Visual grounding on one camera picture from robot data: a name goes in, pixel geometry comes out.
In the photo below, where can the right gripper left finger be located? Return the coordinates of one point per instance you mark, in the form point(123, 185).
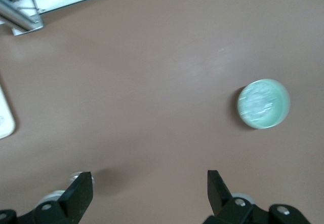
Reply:
point(76, 203)

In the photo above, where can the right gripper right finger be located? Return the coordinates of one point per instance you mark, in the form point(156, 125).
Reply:
point(220, 198)

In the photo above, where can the clear ice cubes pile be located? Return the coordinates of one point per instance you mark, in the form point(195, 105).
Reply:
point(258, 102)

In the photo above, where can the cream rabbit print tray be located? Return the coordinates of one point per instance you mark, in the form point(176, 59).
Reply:
point(5, 117)

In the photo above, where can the pale green ceramic bowl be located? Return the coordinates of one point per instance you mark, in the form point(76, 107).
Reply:
point(283, 102)

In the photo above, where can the brown table cover mat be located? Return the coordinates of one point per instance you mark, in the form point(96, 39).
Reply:
point(126, 82)

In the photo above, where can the aluminium camera mount post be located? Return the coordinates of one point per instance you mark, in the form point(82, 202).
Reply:
point(22, 18)

